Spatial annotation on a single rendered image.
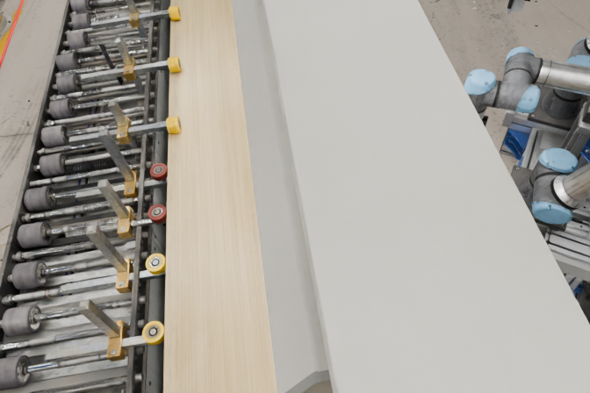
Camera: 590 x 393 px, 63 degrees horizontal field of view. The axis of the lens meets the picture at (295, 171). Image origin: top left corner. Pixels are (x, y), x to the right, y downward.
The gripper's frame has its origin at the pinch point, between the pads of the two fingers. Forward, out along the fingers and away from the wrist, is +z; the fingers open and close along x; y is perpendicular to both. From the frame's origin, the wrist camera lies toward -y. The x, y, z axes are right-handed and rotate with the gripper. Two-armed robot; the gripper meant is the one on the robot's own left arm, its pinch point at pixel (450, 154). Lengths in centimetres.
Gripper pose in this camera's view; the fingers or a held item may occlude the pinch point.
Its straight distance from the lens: 167.2
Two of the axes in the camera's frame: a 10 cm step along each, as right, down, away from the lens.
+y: 8.9, 3.1, -3.3
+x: 4.5, -7.4, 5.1
